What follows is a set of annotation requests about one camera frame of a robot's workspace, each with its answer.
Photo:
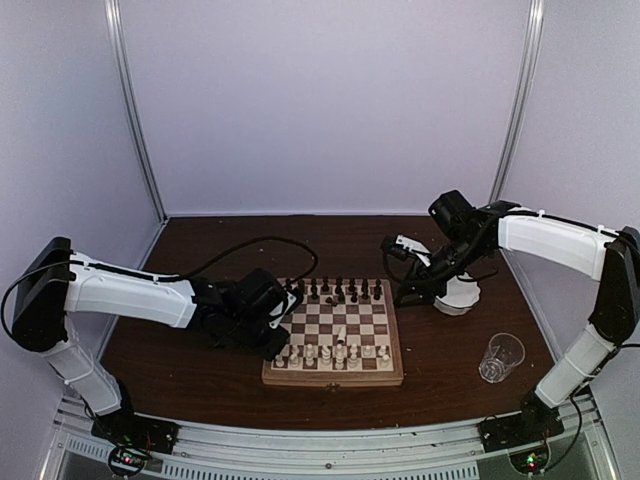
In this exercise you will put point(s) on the white scalloped bowl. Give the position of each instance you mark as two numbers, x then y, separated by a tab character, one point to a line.
460	297

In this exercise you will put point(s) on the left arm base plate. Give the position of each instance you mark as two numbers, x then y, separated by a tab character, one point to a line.
126	429

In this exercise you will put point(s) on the aluminium corner post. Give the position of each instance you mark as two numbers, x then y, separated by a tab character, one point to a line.
117	38
526	73

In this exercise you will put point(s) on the clear plastic cup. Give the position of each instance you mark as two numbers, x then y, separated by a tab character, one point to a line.
503	354

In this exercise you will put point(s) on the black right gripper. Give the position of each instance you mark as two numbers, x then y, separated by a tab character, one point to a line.
420	279

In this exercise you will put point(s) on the dark rook corner piece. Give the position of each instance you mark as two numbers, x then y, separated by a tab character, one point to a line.
377	289

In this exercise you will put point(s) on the white knight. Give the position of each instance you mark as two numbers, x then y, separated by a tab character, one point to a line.
341	336

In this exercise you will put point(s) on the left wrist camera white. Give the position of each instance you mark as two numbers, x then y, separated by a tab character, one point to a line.
293	299

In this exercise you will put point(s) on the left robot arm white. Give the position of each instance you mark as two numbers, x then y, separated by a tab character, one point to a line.
60	281

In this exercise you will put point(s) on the left aluminium corner post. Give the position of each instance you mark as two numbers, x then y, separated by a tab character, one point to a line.
117	38

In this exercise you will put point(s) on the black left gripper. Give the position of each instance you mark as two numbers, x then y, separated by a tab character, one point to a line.
271	348

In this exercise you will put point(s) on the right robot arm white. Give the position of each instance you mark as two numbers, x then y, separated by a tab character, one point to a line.
561	300

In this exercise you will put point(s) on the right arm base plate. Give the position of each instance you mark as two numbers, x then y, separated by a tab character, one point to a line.
499	433

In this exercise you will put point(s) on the aluminium front rail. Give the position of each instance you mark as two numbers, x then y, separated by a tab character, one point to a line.
440	451

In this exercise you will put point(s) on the right aluminium corner post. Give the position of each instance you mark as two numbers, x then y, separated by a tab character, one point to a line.
526	73

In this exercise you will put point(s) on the wooden chess board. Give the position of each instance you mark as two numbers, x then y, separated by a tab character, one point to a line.
368	322

